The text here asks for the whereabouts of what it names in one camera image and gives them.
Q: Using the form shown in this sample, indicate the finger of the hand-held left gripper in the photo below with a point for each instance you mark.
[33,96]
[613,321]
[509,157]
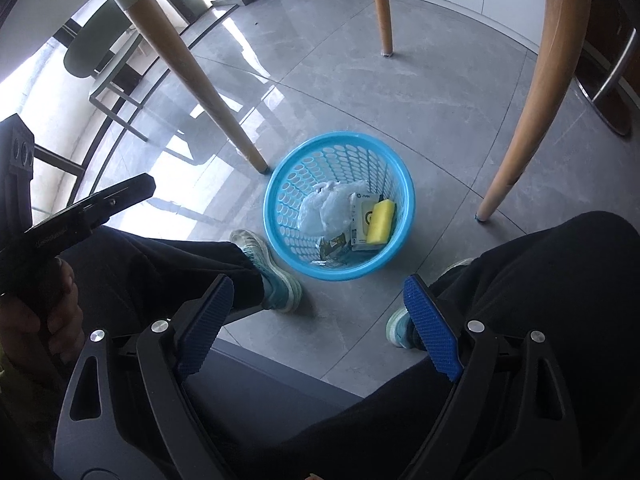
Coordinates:
[125,192]

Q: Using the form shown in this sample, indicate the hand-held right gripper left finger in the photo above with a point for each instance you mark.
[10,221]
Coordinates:
[205,325]

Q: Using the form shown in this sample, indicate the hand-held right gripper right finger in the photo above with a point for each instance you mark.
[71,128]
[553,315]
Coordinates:
[432,325]

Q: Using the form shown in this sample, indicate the yellow sponge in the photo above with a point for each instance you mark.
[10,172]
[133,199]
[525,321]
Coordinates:
[381,222]

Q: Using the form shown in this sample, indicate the printed clear snack wrapper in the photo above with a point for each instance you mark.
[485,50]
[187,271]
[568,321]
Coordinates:
[332,247]

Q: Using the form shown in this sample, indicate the grey and blue cardboard box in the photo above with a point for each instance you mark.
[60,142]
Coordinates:
[357,220]

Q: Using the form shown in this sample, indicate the clear plastic bag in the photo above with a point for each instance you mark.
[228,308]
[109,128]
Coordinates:
[345,207]

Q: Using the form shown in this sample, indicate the blue plastic basket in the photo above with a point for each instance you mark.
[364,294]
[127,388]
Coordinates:
[285,200]

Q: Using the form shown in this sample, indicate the white plastic bag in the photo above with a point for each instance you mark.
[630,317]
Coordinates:
[312,210]

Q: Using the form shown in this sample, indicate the person's left hand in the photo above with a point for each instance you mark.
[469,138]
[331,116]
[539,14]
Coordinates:
[60,325]

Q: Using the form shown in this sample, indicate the person's left leg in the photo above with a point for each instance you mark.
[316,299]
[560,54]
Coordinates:
[150,265]

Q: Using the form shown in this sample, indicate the person's leg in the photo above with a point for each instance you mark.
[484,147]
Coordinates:
[550,285]
[150,265]

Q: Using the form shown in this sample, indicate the person's left shoe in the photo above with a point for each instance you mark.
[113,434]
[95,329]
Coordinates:
[270,270]

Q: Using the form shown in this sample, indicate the person's right leg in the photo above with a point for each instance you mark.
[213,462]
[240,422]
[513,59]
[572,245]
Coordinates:
[550,285]

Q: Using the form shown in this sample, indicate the wooden table leg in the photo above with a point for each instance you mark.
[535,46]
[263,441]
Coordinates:
[540,90]
[200,85]
[380,10]

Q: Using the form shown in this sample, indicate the large window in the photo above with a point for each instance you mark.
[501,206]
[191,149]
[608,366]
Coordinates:
[20,85]

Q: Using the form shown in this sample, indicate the grey-green chair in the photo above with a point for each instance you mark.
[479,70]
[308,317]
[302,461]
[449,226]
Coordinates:
[95,40]

